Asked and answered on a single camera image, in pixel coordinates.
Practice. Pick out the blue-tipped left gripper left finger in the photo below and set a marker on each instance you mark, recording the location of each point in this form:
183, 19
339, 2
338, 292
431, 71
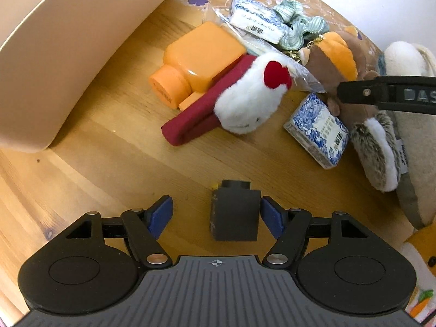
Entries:
143, 228

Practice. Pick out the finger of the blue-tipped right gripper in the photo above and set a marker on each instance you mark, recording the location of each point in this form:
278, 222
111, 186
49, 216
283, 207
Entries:
413, 94

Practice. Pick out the white plush red bow headband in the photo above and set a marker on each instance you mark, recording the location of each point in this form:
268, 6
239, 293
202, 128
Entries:
240, 102

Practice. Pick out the beige plastic storage bin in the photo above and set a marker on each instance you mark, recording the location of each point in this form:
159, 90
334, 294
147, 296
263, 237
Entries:
51, 50

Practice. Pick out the orange plastic bottle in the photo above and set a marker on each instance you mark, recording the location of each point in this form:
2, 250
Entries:
194, 62

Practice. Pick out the blue white tissue pack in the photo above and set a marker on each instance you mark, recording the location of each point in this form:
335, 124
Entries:
258, 19
322, 135

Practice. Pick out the brown hedgehog plush toy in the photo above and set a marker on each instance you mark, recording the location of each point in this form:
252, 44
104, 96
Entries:
339, 56

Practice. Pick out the cream fluffy slipper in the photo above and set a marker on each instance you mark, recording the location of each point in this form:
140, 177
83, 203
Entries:
415, 134

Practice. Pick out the green striped scrunchie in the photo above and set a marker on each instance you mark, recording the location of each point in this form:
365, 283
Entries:
299, 29

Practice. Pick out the orange white hamster plush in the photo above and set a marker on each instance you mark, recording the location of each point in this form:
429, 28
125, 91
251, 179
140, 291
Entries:
419, 249

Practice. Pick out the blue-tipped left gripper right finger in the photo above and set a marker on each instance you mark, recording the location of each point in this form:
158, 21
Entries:
289, 228

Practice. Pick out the small black block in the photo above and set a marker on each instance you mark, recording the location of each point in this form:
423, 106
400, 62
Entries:
235, 210

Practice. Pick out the clear plastic packaged pad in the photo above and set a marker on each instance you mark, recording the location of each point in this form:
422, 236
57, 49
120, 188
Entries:
303, 79

